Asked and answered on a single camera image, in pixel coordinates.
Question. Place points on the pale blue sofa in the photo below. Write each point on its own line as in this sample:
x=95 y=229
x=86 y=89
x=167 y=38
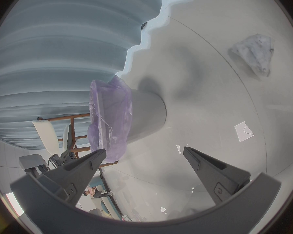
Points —
x=107 y=206

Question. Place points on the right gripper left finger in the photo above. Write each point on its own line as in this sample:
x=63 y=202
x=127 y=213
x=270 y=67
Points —
x=73 y=177

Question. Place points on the pale blue curtain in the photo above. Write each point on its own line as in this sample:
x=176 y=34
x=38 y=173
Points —
x=51 y=57

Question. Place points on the purple plastic bag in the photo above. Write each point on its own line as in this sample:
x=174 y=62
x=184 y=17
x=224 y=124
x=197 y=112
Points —
x=109 y=116

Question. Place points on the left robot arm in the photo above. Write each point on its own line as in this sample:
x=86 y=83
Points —
x=33 y=162

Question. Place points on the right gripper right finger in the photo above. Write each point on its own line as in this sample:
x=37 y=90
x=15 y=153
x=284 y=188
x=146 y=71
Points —
x=217 y=179

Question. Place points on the wooden chair white cushion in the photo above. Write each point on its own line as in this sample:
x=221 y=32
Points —
x=45 y=133

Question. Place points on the white trash bin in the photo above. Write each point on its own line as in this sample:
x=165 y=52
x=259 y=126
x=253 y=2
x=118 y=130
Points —
x=149 y=116

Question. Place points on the person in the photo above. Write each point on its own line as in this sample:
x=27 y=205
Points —
x=94 y=192

